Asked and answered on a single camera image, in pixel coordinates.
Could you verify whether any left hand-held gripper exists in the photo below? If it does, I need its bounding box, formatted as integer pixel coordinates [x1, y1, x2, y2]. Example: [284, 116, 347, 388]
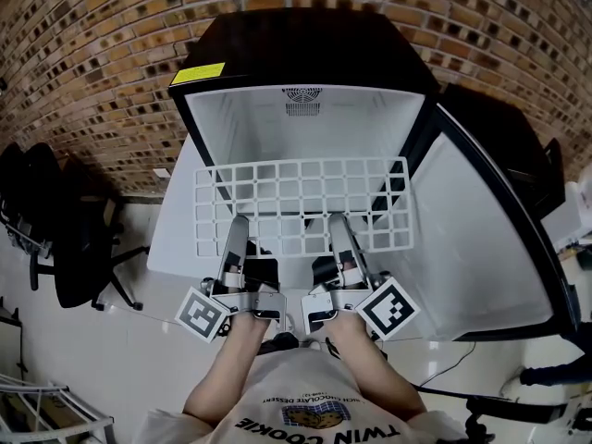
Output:
[174, 214, 290, 344]

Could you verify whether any fridge door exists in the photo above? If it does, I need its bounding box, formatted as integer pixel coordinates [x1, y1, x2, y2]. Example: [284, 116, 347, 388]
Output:
[406, 102, 585, 343]

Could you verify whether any person's right forearm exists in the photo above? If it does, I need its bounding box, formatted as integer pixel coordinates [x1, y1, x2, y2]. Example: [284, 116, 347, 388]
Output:
[326, 312, 429, 427]

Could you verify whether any white wire rack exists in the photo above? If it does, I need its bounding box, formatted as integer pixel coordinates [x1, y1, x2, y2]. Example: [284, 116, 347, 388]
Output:
[0, 371, 117, 444]

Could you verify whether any black office chair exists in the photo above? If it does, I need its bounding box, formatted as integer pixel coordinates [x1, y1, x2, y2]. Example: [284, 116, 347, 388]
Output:
[0, 141, 64, 291]
[54, 153, 150, 313]

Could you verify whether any black stand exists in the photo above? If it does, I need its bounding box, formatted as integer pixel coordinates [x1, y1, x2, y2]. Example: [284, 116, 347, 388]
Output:
[413, 384, 573, 434]

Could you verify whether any white wire fridge shelf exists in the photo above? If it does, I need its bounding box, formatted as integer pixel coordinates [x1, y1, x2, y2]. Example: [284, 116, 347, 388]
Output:
[192, 156, 414, 257]

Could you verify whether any black mini fridge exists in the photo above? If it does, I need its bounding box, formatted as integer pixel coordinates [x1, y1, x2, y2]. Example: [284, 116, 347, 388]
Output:
[167, 8, 441, 216]

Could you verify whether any person's left forearm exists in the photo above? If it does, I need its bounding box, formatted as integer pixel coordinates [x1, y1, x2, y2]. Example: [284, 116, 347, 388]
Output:
[182, 312, 269, 429]

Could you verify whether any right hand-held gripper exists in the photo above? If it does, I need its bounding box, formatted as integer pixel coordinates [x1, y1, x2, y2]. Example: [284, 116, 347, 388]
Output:
[300, 213, 422, 341]

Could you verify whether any person's white t-shirt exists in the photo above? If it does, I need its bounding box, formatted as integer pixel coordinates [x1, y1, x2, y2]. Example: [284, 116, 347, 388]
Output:
[133, 347, 468, 444]

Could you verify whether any white appliance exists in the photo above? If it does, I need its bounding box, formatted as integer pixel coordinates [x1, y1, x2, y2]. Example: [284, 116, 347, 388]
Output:
[540, 164, 592, 252]

